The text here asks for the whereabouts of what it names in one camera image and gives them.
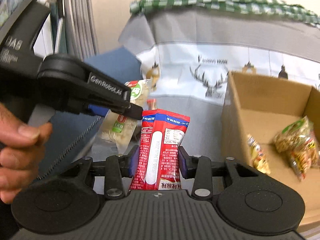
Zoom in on brown cardboard box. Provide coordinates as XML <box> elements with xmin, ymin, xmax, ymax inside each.
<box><xmin>221</xmin><ymin>72</ymin><xmax>319</xmax><ymax>232</ymax></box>

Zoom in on grey curtain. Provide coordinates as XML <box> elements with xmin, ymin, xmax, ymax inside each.
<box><xmin>63</xmin><ymin>0</ymin><xmax>99</xmax><ymax>60</ymax></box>

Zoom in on grey deer print sofa cover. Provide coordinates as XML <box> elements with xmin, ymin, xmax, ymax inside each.
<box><xmin>119</xmin><ymin>8</ymin><xmax>319</xmax><ymax>161</ymax></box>

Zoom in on yellow biscuit snack bag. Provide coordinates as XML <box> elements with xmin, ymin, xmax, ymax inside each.
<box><xmin>247</xmin><ymin>134</ymin><xmax>271</xmax><ymax>175</ymax></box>

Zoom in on green label peanut snack bag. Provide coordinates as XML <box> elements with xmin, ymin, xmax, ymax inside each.
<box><xmin>93</xmin><ymin>79</ymin><xmax>152</xmax><ymax>157</ymax></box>

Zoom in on green checkered cloth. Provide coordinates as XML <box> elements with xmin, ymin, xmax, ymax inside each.
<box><xmin>130</xmin><ymin>0</ymin><xmax>319</xmax><ymax>29</ymax></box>

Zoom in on blue sofa armrest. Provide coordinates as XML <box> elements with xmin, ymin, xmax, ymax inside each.
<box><xmin>37</xmin><ymin>47</ymin><xmax>142</xmax><ymax>180</ymax></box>

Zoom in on red white snack pouch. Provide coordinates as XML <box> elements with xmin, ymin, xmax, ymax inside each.
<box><xmin>129</xmin><ymin>109</ymin><xmax>190</xmax><ymax>191</ymax></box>

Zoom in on left hand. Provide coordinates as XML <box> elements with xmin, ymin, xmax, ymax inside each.
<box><xmin>1</xmin><ymin>105</ymin><xmax>52</xmax><ymax>204</ymax></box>

